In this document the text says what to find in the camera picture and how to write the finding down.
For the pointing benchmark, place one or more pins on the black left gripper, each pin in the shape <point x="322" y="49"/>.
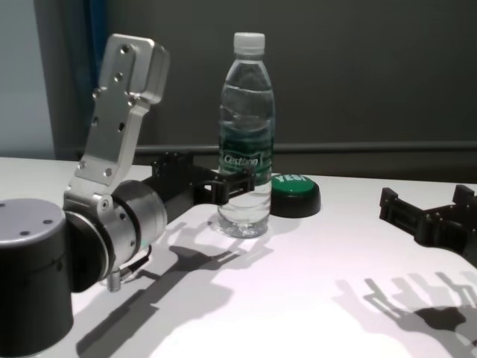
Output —
<point x="171" y="182"/>

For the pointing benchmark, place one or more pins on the green YES push button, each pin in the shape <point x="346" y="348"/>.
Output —
<point x="294" y="194"/>

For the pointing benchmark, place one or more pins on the clear water bottle green label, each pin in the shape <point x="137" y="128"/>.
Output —
<point x="247" y="112"/>

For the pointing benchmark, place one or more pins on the dark horizontal rail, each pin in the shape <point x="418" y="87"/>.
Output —
<point x="354" y="149"/>

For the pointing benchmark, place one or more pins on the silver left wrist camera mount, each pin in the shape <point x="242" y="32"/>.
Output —
<point x="119" y="104"/>

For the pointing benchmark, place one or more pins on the blue upright post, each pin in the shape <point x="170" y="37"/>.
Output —
<point x="95" y="44"/>

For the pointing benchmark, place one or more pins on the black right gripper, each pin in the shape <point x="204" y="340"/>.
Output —
<point x="451" y="231"/>

